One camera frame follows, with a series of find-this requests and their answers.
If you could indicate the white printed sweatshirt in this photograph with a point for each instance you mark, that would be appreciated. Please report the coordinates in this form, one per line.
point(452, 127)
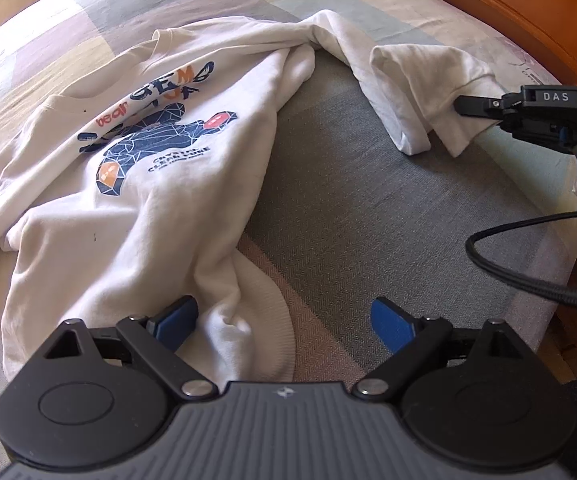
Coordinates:
point(168, 200)

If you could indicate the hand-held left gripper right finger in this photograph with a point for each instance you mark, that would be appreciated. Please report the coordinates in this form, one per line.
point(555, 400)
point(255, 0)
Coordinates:
point(393, 327)

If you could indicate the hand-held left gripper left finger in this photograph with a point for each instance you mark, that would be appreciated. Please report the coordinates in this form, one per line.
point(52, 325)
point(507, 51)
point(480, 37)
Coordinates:
point(176, 317)

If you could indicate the pastel patchwork bed sheet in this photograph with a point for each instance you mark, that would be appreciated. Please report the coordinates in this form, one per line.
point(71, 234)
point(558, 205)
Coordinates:
point(368, 185)

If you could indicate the wooden headboard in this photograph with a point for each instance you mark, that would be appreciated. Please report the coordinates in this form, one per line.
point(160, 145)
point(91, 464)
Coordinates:
point(528, 0)

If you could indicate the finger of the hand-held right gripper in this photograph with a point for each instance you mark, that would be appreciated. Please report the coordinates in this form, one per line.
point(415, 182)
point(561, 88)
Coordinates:
point(478, 105)
point(543, 133)

